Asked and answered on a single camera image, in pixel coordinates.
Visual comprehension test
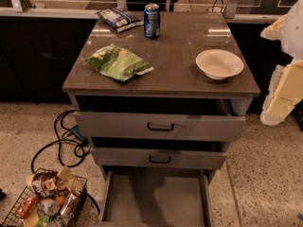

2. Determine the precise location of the metallic can in basket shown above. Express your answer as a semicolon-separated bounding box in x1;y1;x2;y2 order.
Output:
60;192;79;216

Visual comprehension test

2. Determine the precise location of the brown snack bag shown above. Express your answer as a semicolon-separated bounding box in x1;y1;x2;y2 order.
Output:
25;166;83;199

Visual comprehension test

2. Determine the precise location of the green chip bag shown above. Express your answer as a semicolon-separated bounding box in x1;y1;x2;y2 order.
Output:
85;44;153;82

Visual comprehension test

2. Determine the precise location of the silver can in basket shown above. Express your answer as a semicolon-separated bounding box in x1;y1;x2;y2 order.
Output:
40;199;61;217

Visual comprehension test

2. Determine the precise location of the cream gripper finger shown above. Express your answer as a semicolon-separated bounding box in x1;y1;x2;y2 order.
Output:
260;60;303;126
260;15;286;41

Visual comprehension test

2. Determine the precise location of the blue pepsi can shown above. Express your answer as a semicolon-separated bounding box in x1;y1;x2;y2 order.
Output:
144;4;160;39

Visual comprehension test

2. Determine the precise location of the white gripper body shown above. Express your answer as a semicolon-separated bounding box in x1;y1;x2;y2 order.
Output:
281;0;303;59

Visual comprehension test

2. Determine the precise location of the drawer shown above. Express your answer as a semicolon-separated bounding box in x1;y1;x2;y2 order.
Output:
96;167;215;227
92;138;226;169
75;96;245;142

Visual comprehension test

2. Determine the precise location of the middle drawer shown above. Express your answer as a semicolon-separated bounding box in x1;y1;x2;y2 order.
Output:
92;138;226;169

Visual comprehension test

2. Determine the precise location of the bottom drawer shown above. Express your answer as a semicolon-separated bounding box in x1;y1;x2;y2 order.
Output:
96;167;215;227

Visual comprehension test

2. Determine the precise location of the top drawer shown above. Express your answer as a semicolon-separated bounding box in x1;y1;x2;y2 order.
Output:
75;96;245;142

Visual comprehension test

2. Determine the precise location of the black wire basket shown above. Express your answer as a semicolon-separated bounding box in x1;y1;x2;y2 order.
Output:
2;168;87;227

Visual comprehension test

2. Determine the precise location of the white bowl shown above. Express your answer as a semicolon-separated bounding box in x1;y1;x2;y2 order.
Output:
195;49;244;80

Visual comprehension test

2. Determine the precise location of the grey drawer cabinet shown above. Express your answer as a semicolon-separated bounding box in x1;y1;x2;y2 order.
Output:
62;11;261;227

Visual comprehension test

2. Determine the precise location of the red snack packet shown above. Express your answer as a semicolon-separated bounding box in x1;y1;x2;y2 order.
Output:
15;196;40;219

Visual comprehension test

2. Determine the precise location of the blue white chip bag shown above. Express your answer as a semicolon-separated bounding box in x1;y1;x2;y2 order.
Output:
97;7;144;32

